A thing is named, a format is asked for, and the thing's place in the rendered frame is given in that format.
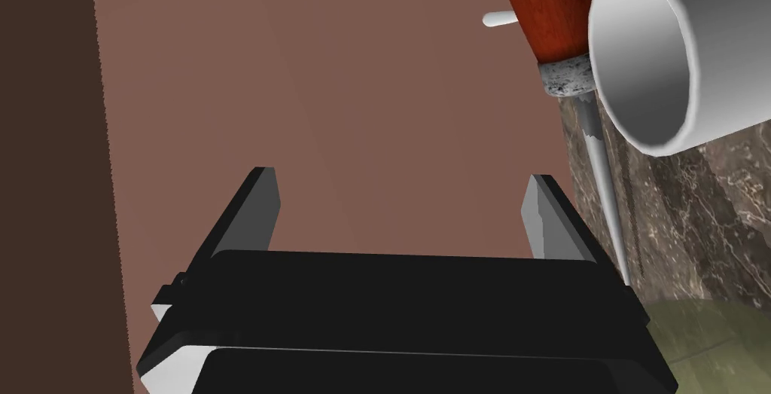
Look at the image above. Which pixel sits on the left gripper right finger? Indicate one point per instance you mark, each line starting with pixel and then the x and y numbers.
pixel 551 225

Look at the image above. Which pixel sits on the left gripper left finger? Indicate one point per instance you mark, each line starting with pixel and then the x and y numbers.
pixel 253 216

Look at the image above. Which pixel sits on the white knife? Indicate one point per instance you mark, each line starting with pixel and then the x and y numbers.
pixel 596 159

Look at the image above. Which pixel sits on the white mug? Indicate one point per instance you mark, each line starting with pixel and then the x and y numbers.
pixel 662 56

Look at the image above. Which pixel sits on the red wooden grinder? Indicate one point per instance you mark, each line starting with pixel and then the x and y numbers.
pixel 551 14

